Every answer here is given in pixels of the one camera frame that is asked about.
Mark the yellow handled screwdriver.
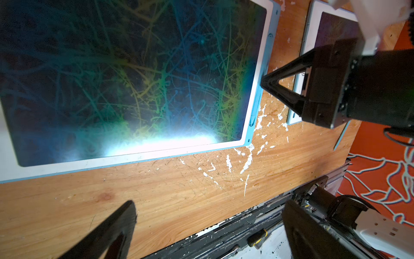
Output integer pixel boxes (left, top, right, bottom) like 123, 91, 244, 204
247, 229, 268, 249

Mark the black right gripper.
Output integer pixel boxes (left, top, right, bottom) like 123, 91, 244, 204
260, 38, 414, 130

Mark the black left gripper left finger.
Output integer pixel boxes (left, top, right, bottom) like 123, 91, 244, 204
60, 200, 137, 259

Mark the blue tablet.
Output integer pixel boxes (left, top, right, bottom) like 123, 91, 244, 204
287, 0, 360, 126
1, 1, 281, 183

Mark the blue stylus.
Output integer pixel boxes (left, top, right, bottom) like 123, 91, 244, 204
333, 121, 350, 151

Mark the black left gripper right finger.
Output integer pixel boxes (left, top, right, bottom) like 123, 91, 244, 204
282, 200, 369, 259

